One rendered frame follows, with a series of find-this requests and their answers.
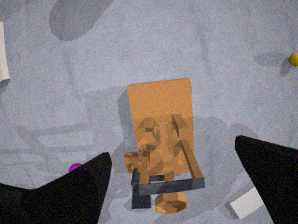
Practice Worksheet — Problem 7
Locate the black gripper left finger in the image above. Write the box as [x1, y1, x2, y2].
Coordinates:
[0, 152, 112, 224]

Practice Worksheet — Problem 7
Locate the purple ball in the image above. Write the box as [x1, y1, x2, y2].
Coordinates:
[68, 163, 81, 172]

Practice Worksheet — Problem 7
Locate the cream flat rectangular block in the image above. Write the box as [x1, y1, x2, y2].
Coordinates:
[0, 20, 9, 84]

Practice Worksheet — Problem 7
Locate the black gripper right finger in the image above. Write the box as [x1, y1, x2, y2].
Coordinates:
[234, 136, 298, 224]

